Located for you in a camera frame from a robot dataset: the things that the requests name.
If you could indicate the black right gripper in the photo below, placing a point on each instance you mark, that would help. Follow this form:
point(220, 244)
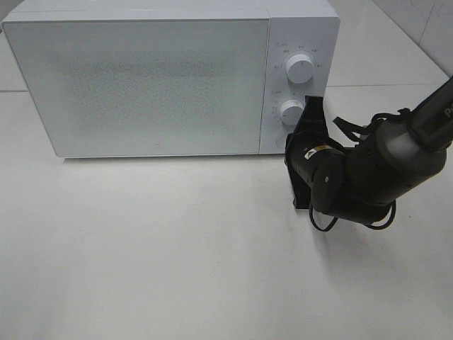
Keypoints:
point(310, 132)

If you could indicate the white microwave knob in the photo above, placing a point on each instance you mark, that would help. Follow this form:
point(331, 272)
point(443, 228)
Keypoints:
point(299, 68)
point(291, 111)

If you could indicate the round white door button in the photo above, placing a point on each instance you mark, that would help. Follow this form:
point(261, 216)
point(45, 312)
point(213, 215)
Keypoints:
point(281, 141)

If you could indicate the white microwave door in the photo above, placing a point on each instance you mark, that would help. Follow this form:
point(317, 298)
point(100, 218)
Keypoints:
point(143, 88)

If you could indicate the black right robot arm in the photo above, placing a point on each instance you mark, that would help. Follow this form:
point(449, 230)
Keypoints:
point(391, 155)

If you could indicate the white microwave oven body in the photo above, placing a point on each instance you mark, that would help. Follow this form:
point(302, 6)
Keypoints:
point(294, 26)

